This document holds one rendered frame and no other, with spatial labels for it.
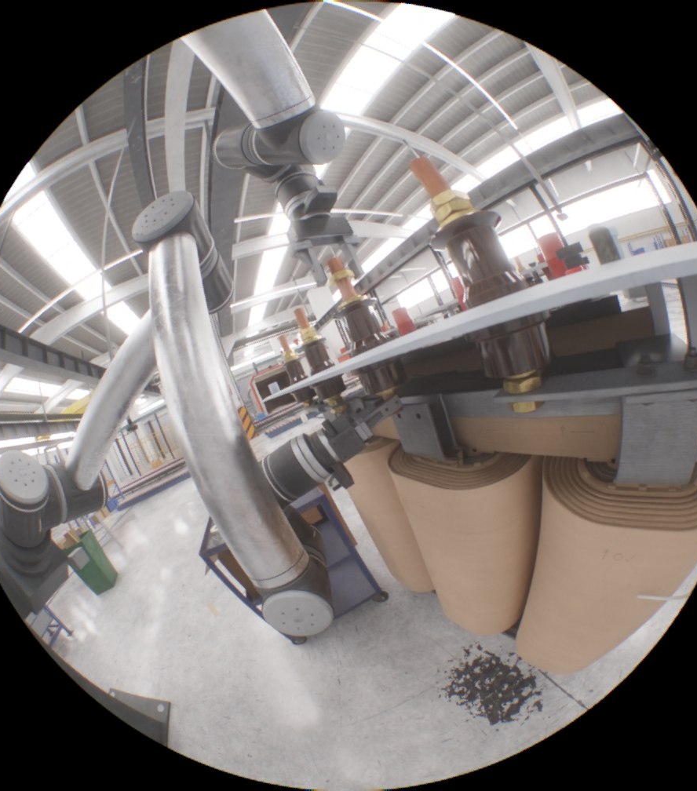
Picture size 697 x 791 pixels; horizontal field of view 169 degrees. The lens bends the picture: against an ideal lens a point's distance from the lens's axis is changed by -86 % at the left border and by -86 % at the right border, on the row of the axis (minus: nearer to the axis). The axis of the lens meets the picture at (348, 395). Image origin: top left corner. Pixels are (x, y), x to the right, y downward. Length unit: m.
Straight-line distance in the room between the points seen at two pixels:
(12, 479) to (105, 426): 0.36
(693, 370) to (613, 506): 0.22
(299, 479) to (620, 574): 0.57
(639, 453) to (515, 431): 0.25
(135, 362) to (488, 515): 0.88
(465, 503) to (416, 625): 1.11
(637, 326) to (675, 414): 0.36
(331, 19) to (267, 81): 9.10
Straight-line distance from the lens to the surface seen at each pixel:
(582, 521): 0.38
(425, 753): 1.39
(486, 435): 0.52
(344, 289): 0.47
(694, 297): 0.39
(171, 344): 0.35
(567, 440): 0.46
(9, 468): 0.88
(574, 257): 0.59
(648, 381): 0.27
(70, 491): 0.94
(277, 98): 0.41
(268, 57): 0.40
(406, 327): 0.99
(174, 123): 7.50
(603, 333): 0.66
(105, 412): 0.77
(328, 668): 1.57
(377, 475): 0.80
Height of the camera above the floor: 1.36
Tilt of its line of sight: 7 degrees down
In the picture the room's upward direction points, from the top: 22 degrees counter-clockwise
